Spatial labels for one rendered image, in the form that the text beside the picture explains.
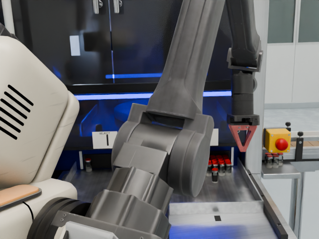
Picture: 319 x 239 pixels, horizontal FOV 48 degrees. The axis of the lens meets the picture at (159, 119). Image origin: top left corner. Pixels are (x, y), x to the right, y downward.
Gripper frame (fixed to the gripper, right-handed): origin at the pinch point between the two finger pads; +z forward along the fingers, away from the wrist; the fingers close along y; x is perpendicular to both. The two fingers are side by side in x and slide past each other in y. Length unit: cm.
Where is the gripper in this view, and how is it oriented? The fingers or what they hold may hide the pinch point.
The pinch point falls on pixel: (242, 148)
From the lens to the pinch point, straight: 99.0
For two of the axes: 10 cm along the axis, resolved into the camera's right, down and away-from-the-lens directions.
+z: 0.3, 10.0, 0.7
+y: 0.0, -0.7, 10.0
